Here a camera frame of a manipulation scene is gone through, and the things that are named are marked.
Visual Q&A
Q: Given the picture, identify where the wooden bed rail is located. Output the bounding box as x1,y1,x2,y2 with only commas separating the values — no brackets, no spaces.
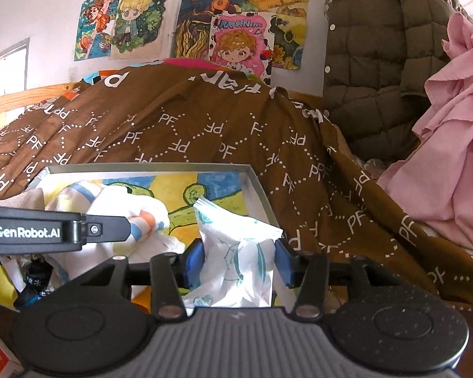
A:
0,83,83,138

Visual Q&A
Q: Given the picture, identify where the blue and yellow swirl poster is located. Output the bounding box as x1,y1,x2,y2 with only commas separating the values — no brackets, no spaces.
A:
170,0,246,64

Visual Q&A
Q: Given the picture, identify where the white cotton cloth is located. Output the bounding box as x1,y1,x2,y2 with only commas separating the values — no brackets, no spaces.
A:
43,180,186,284

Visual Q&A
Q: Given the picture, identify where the brown printed blanket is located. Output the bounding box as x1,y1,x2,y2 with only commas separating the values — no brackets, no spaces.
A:
0,59,473,378

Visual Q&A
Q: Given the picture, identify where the pink cloth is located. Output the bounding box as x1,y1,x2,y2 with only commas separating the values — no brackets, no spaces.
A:
376,14,473,250

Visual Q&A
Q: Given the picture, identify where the yellow landscape poster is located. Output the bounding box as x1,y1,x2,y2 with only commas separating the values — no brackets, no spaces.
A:
242,0,310,71

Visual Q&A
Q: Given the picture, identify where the grey box with drawing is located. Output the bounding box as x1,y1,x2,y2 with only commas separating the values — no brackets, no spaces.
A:
14,163,284,312

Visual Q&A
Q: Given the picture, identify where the dark navy printed sock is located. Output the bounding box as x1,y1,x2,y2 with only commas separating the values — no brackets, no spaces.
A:
16,258,54,310

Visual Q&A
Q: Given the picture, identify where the window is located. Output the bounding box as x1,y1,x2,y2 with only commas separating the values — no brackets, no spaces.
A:
0,37,31,99

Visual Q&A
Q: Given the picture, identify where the white plastic tissue packet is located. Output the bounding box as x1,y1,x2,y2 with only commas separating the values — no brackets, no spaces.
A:
183,195,284,310

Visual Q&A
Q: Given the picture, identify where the poster of blond green figure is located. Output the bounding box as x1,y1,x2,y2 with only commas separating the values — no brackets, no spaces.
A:
109,0,182,60

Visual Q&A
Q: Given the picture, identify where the olive quilted jacket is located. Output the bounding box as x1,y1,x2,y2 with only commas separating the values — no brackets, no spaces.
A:
322,0,473,162

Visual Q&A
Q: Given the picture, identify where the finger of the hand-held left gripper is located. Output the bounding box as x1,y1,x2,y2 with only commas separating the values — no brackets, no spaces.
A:
83,215,131,242

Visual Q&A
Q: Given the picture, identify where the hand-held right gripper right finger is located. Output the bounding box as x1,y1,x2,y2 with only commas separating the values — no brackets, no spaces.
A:
274,238,400,320

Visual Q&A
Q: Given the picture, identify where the poster of orange-haired figure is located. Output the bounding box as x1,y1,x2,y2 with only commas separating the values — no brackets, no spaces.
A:
74,0,121,61

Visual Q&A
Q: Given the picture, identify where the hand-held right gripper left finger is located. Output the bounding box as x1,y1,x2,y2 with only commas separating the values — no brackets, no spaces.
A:
77,239,206,320

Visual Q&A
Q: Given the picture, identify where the yellow and blue cloth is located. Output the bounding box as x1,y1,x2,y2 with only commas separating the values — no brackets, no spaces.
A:
0,254,22,312

